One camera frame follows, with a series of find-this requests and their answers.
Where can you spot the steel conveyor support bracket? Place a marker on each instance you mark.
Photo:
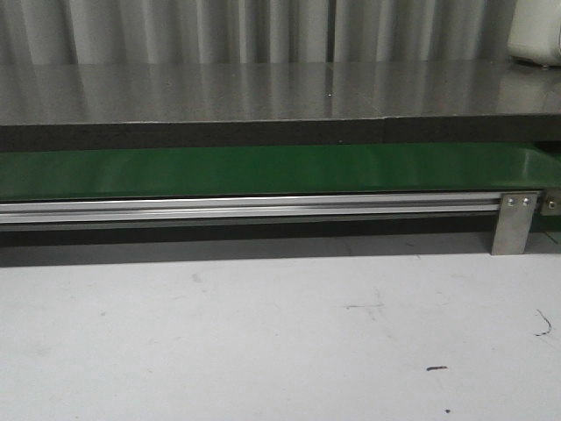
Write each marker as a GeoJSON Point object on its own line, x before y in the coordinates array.
{"type": "Point", "coordinates": [513, 223]}

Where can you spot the steel roller end plate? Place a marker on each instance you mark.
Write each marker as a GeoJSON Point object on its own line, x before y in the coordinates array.
{"type": "Point", "coordinates": [551, 203]}

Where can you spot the green conveyor belt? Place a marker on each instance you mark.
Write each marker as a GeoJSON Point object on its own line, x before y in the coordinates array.
{"type": "Point", "coordinates": [275, 170]}

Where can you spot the white appliance on counter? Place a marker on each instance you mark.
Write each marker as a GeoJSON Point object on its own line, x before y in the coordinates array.
{"type": "Point", "coordinates": [535, 32]}

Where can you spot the grey pleated curtain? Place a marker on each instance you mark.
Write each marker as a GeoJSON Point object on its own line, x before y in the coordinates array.
{"type": "Point", "coordinates": [153, 32]}

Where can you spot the aluminium conveyor side rail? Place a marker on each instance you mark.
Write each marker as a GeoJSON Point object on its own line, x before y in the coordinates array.
{"type": "Point", "coordinates": [93, 211]}

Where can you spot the grey stone counter slab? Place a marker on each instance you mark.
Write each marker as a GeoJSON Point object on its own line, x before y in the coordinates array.
{"type": "Point", "coordinates": [133, 106]}

